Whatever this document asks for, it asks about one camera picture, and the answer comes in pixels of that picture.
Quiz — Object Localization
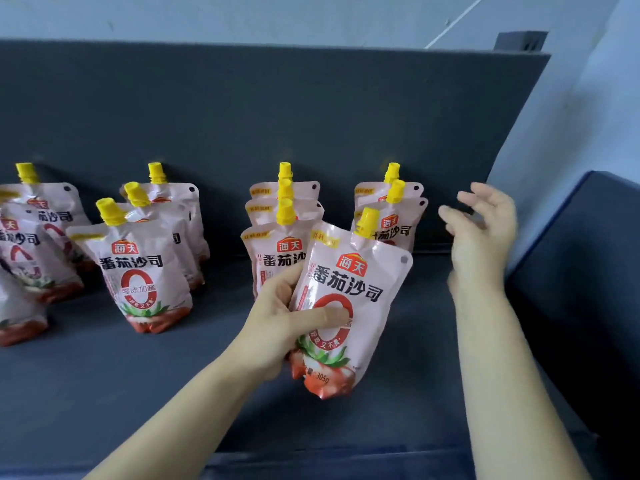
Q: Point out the person's right hand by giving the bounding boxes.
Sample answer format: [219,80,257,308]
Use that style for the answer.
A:
[437,182,519,295]

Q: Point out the person's left hand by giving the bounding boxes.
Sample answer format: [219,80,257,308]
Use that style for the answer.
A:
[225,262,351,383]

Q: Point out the dark blue shelf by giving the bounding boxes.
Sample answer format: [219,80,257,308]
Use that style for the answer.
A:
[0,30,601,480]

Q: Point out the person's right forearm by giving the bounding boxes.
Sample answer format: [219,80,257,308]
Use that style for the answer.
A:
[449,289,593,480]

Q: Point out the person's left forearm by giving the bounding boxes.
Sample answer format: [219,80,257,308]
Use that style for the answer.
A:
[85,352,281,480]

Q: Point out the grey metal rack panel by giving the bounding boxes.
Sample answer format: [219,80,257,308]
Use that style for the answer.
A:
[505,170,640,445]

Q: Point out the white wall cable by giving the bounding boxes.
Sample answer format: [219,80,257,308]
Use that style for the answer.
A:
[425,0,489,49]

